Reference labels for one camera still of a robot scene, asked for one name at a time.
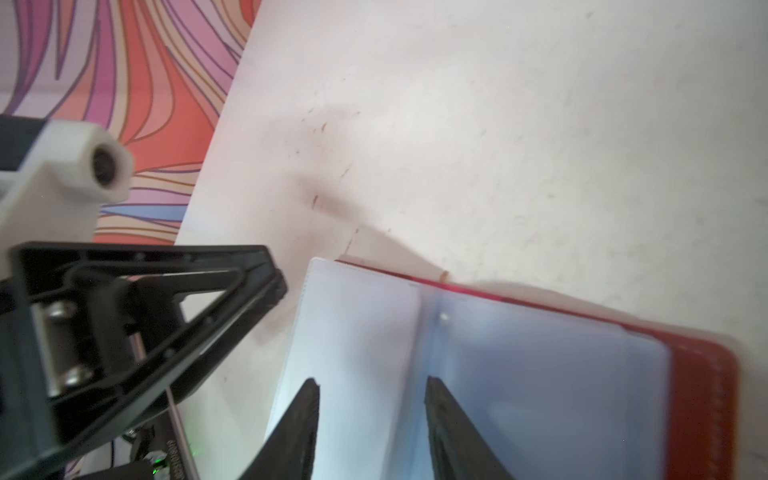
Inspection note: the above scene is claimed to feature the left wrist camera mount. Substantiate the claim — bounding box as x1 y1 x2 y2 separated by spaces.
1 115 135 279

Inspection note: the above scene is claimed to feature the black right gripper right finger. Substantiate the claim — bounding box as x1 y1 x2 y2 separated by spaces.
424 376 513 480

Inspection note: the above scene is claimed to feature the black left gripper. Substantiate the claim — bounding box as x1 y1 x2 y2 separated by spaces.
1 242 287 479

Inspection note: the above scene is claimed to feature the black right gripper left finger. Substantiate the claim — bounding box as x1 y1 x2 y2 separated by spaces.
240 378 320 480

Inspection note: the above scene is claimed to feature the red leather card holder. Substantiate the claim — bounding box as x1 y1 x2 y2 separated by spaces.
268 258 740 479

